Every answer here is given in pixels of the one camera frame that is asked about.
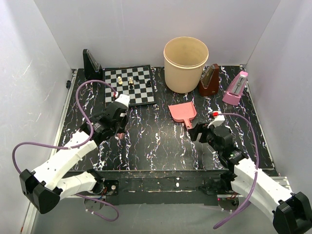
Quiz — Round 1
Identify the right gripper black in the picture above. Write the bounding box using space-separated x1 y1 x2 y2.
188 121 222 155

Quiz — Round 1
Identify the pink hand brush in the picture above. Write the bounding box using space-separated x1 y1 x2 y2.
117 133 125 140

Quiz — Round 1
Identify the pink dustpan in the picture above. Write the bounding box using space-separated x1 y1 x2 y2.
168 101 197 129

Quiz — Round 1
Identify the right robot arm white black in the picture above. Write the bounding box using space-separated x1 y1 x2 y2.
188 124 312 234

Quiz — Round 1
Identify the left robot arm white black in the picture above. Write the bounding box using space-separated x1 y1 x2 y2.
19 95 130 214

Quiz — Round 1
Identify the white chess piece left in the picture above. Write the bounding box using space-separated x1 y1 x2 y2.
117 76 123 85

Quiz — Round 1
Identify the black grey chessboard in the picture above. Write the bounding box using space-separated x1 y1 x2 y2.
104 65 156 107

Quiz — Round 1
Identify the brown metronome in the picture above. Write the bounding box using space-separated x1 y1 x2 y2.
198 63 219 97

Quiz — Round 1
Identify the black chess piece edge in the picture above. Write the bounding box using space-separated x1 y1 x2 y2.
146 80 152 87

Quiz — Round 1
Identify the pink metronome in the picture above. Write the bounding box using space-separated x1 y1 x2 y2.
222 71 248 106

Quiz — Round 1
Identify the black metronome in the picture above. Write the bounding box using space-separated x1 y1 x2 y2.
83 49 103 80

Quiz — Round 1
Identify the beige plastic bucket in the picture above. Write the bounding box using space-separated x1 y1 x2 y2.
163 37 209 94

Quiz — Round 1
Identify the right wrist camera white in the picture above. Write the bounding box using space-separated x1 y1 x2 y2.
207 111 225 128

